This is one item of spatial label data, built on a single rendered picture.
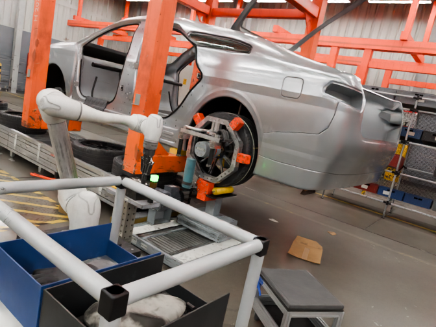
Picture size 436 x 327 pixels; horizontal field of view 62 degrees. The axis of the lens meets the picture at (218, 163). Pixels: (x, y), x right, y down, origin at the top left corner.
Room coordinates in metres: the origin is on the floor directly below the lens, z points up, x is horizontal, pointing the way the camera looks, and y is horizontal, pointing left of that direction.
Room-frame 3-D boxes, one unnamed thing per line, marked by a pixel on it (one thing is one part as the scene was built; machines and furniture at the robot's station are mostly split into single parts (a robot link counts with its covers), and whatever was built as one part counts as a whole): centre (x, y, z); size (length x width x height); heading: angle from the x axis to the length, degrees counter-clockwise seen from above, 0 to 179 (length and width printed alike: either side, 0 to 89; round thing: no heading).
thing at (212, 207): (3.22, -0.04, 0.32); 0.40 x 0.30 x 0.28; 54
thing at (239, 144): (3.08, 0.06, 0.85); 0.54 x 0.07 x 0.54; 54
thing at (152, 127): (2.22, 0.44, 1.03); 0.13 x 0.11 x 0.16; 42
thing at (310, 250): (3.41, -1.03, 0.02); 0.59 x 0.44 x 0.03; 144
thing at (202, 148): (3.02, 0.11, 0.85); 0.21 x 0.14 x 0.14; 144
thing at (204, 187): (3.11, 0.04, 0.48); 0.16 x 0.12 x 0.17; 144
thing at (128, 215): (2.64, 0.61, 0.21); 0.10 x 0.10 x 0.42; 54
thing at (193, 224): (3.22, -0.04, 0.13); 0.50 x 0.36 x 0.10; 54
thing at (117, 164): (3.64, 0.72, 0.39); 0.66 x 0.66 x 0.24
